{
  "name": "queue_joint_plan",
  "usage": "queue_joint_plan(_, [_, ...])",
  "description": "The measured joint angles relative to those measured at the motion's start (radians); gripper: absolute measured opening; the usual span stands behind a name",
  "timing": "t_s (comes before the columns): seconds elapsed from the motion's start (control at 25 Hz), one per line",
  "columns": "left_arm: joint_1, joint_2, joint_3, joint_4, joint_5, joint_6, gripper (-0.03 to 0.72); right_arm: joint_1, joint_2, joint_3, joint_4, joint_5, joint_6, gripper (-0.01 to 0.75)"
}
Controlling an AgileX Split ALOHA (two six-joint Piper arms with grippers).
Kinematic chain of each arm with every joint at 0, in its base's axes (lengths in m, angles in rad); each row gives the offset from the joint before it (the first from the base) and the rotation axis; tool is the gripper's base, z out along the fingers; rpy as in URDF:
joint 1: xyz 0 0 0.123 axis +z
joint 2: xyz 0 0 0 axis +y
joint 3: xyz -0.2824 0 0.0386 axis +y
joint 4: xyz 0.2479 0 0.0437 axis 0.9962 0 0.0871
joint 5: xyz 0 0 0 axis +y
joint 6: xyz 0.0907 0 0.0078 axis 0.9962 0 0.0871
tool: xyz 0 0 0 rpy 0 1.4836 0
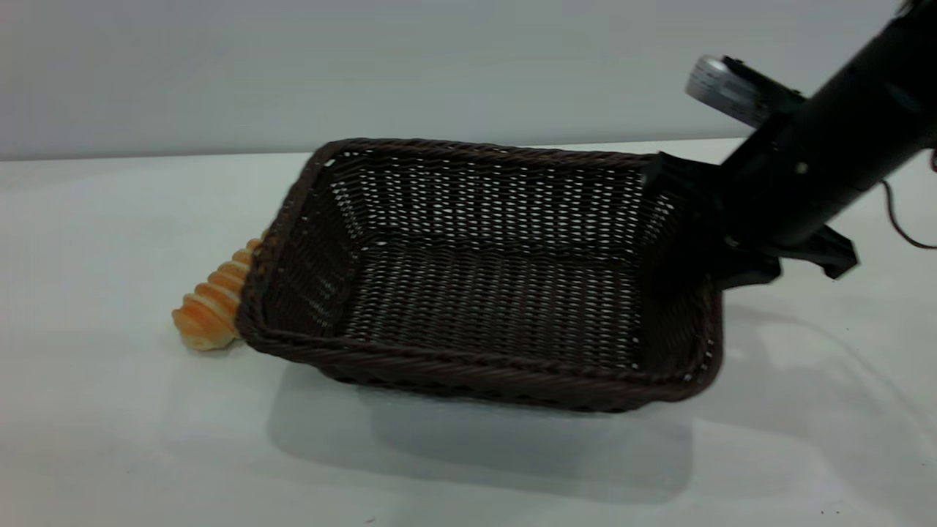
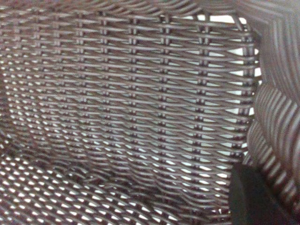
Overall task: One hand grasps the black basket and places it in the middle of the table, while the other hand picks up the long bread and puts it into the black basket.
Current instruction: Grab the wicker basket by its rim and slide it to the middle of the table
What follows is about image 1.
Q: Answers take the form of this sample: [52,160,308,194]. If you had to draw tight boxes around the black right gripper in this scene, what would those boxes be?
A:
[643,99,859,295]

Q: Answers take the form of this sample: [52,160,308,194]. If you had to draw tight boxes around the silver grey wrist camera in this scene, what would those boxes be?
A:
[684,54,806,130]

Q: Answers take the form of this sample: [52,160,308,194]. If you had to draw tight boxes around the dark brown wicker basket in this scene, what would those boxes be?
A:
[236,138,725,413]

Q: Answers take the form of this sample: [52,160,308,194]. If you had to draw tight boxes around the thin dark cable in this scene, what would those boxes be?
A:
[881,150,937,251]

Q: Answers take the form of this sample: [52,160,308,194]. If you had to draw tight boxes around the spiral orange bread roll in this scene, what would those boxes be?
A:
[171,230,270,352]

